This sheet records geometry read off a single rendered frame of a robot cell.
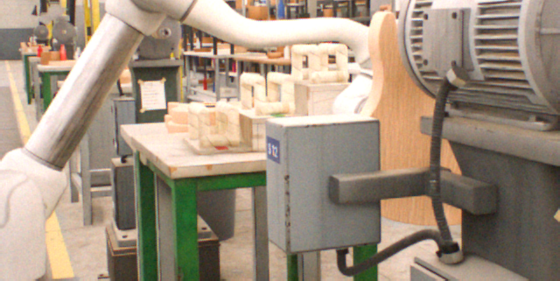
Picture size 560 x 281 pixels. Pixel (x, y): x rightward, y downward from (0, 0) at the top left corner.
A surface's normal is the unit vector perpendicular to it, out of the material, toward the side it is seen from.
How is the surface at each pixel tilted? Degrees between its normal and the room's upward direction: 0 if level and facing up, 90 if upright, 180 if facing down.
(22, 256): 90
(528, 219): 90
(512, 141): 90
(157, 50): 98
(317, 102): 90
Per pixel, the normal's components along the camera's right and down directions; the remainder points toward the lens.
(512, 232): -0.94, 0.07
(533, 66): -0.88, 0.40
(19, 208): 0.61, -0.17
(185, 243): 0.33, 0.11
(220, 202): 0.62, 0.14
